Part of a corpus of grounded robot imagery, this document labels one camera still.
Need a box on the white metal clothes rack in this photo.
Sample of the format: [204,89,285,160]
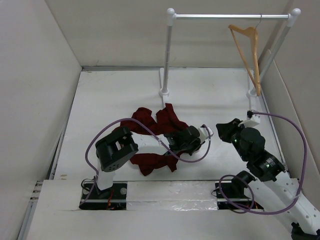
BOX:
[159,8,301,107]

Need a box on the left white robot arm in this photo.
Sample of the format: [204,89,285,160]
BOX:
[94,126,208,199]

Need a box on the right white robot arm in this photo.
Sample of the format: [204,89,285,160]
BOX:
[216,118,320,240]

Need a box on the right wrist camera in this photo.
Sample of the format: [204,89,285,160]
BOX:
[238,110,261,128]

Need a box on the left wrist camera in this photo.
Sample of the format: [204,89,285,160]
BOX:
[197,124,214,144]

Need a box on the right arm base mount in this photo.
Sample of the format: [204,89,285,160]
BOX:
[211,181,252,213]

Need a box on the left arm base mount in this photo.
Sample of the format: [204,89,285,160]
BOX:
[79,179,128,211]

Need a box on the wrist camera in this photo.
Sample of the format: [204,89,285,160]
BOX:
[238,110,261,128]
[197,124,214,144]

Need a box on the wooden clothes hanger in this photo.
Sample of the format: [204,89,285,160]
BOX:
[228,24,262,97]

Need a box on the dark red t shirt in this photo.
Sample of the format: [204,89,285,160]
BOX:
[116,103,192,176]

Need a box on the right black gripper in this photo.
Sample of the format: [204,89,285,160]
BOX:
[215,117,249,161]

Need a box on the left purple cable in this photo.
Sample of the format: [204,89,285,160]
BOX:
[78,117,214,208]

